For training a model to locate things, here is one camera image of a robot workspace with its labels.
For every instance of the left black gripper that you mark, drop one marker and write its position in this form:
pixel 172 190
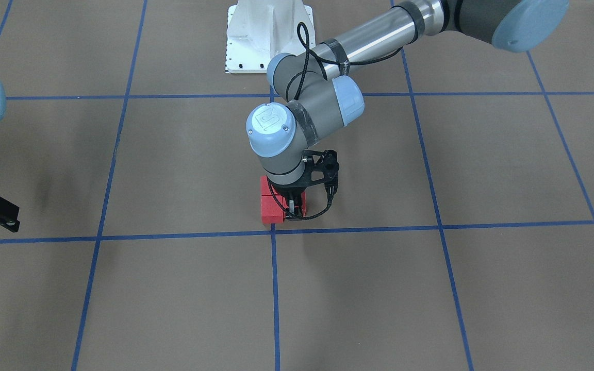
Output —
pixel 291 190

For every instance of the red block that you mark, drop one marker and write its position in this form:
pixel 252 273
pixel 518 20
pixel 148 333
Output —
pixel 273 212
pixel 266 188
pixel 295 206

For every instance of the white pedestal column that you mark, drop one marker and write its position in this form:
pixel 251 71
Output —
pixel 259 30

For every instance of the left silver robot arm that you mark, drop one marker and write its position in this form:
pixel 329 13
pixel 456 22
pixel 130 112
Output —
pixel 321 97

